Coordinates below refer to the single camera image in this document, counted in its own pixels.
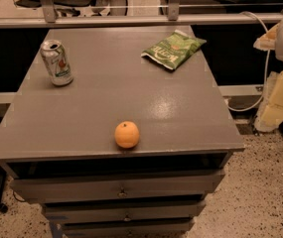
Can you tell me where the top grey drawer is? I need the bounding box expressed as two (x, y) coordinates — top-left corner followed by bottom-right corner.
(11, 170), (224, 203)

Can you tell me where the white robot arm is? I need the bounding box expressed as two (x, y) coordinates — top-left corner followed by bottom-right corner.
(253, 19), (283, 132)

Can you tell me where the bottom grey drawer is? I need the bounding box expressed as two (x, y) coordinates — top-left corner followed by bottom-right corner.
(63, 218), (194, 238)

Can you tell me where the orange fruit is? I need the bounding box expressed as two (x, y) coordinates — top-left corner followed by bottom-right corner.
(114, 121), (140, 149)

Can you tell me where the grey drawer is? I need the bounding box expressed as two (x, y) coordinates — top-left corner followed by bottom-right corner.
(44, 200), (206, 224)
(63, 218), (194, 238)
(11, 170), (224, 203)

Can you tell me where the metal railing frame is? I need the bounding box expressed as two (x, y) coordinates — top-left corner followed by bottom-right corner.
(0, 0), (283, 29)

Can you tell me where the white cable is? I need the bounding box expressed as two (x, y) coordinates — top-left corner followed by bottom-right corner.
(227, 11), (272, 113)

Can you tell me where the green chip bag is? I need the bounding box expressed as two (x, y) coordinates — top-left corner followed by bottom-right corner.
(141, 30), (207, 70)

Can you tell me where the middle grey drawer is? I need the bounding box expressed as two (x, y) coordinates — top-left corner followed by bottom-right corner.
(44, 200), (206, 224)

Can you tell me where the silver 7up soda can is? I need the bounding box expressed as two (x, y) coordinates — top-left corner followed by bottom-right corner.
(40, 40), (73, 86)

